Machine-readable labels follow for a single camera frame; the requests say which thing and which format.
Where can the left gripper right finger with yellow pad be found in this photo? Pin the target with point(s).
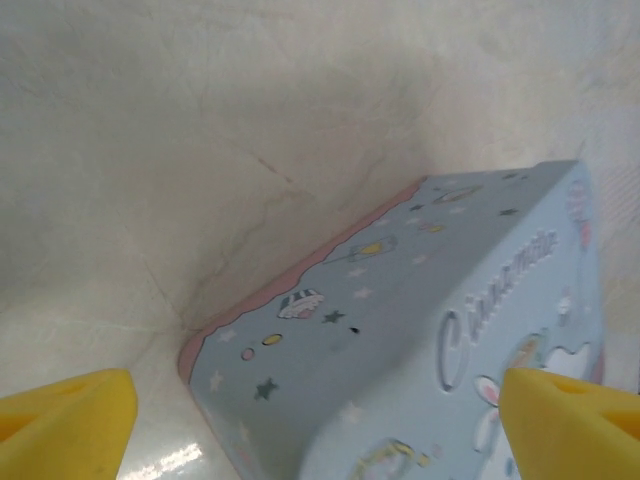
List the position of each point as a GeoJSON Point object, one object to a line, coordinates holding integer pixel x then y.
{"type": "Point", "coordinates": [575, 430]}

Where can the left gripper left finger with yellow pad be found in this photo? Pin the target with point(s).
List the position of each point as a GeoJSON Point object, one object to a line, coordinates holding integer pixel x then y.
{"type": "Point", "coordinates": [65, 425]}

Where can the light blue cartoon tin box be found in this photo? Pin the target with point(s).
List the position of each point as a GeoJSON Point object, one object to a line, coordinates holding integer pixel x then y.
{"type": "Point", "coordinates": [400, 325]}

